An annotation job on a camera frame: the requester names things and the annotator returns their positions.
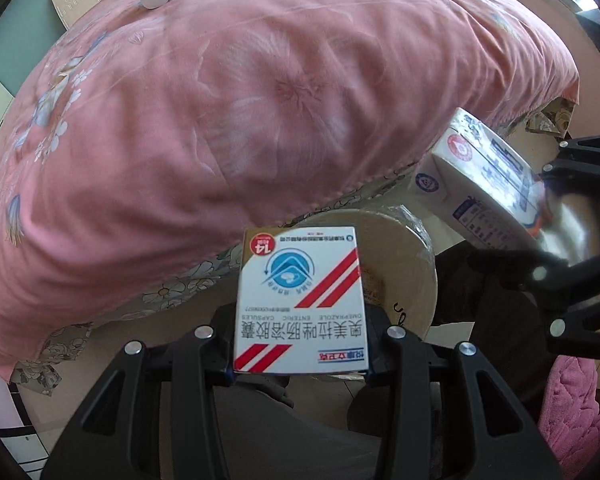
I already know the white milk carton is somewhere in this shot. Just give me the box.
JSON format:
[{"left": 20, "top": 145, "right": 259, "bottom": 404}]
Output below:
[{"left": 408, "top": 108, "right": 553, "bottom": 250}]

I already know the white medicine box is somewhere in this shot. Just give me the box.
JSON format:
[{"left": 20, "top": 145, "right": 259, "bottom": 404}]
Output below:
[{"left": 233, "top": 226, "right": 370, "bottom": 376}]

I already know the pink fluffy cloth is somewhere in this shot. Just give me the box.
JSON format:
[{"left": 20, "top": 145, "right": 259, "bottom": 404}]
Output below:
[{"left": 539, "top": 356, "right": 600, "bottom": 479}]

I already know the pink floral bed sheet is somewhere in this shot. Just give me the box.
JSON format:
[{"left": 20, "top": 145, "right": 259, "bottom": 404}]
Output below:
[{"left": 0, "top": 0, "right": 580, "bottom": 380}]

